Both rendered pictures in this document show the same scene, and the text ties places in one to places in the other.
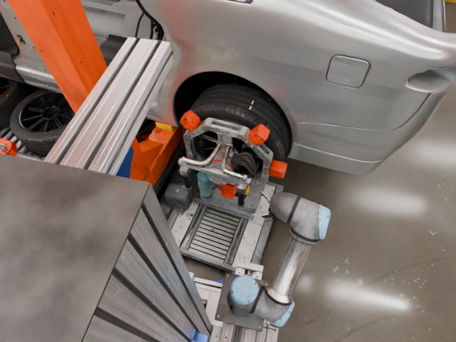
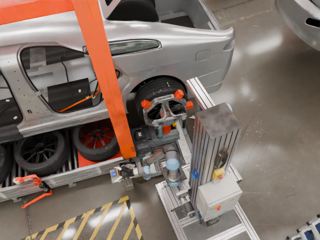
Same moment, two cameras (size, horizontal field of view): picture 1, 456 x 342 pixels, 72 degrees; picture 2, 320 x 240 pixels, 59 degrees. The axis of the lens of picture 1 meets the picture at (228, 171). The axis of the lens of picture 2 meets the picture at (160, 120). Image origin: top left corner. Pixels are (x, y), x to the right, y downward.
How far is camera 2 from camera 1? 1.90 m
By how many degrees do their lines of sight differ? 19
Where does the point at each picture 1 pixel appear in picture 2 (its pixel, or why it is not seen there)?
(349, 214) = not seen: hidden behind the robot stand
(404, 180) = (227, 84)
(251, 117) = (172, 89)
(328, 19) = (191, 42)
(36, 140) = (48, 164)
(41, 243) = (220, 117)
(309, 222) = not seen: hidden behind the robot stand
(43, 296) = (229, 121)
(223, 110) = (159, 92)
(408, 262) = (251, 117)
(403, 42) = (217, 39)
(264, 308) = not seen: hidden behind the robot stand
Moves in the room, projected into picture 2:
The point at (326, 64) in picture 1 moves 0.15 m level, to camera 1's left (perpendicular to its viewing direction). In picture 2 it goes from (194, 56) to (184, 62)
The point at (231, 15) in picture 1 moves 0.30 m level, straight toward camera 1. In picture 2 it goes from (154, 55) to (171, 71)
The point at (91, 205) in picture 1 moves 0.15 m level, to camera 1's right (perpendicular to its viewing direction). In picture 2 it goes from (220, 109) to (235, 99)
